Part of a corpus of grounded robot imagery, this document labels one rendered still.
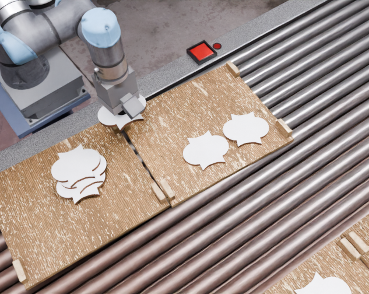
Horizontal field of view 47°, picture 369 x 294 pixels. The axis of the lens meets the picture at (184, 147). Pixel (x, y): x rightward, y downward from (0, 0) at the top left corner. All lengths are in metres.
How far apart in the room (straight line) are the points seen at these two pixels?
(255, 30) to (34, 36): 0.85
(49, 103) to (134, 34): 1.58
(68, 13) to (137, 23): 2.02
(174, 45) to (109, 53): 1.89
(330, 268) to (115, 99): 0.67
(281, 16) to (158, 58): 1.27
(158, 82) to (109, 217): 0.49
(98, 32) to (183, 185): 0.49
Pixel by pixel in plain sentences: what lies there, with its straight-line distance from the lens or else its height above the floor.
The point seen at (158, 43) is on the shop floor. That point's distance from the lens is 2.84.
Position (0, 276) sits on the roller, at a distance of 1.20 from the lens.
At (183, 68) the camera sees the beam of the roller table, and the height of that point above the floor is 0.92.
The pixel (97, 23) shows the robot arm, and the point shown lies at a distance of 0.91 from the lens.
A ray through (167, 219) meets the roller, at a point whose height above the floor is 0.92.
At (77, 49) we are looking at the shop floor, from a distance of 2.90.
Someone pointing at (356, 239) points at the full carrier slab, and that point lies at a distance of 1.14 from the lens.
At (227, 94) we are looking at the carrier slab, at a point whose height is 0.94.
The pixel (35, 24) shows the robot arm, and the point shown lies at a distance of 0.98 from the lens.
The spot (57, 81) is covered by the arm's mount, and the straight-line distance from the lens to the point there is 1.41.
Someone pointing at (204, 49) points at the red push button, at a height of 0.93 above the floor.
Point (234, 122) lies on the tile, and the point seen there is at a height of 0.95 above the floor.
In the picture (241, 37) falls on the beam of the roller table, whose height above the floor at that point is 0.91.
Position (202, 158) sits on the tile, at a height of 0.95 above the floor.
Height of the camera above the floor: 1.98
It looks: 58 degrees down
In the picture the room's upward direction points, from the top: 4 degrees counter-clockwise
